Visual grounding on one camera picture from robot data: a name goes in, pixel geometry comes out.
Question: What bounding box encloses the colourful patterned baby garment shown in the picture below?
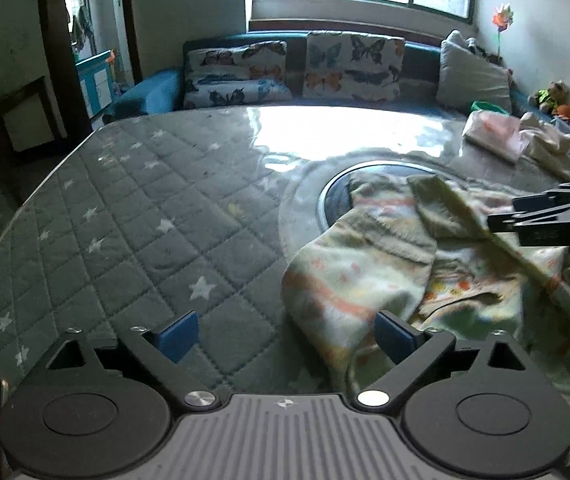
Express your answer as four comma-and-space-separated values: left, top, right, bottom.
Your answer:
282, 172, 570, 404

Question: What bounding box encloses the beige crumpled garment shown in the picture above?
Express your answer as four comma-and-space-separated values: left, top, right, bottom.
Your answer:
519, 112, 570, 182

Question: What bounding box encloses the folded pink garment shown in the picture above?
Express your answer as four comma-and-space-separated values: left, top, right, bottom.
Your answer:
463, 110, 529, 165

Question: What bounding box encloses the plush toy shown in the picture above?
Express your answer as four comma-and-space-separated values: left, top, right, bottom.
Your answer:
528, 80, 570, 120

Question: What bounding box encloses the grey star quilted table cover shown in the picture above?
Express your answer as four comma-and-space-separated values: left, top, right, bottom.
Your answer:
0, 106, 555, 393

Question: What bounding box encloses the grey white pillow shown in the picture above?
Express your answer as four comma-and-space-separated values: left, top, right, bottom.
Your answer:
436, 30, 512, 114

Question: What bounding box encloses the colourful pinwheel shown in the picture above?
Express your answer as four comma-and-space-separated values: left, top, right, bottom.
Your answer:
492, 4, 514, 56

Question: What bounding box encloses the right butterfly cushion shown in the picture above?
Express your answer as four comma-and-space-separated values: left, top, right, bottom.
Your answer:
302, 32, 405, 103

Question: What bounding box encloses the butterfly cushion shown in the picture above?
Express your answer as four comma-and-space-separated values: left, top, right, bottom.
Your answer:
302, 32, 405, 103
183, 40, 293, 110

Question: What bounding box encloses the dark wooden cabinet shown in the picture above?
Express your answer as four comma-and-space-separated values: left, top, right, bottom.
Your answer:
0, 0, 66, 216

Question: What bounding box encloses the blue sofa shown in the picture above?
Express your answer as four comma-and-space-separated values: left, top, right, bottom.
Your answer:
102, 30, 570, 162

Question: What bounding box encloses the blue white cabinet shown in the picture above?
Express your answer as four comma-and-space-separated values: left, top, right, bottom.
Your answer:
76, 50, 115, 119

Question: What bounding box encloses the left butterfly cushion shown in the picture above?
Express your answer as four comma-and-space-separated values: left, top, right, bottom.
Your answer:
183, 40, 293, 110

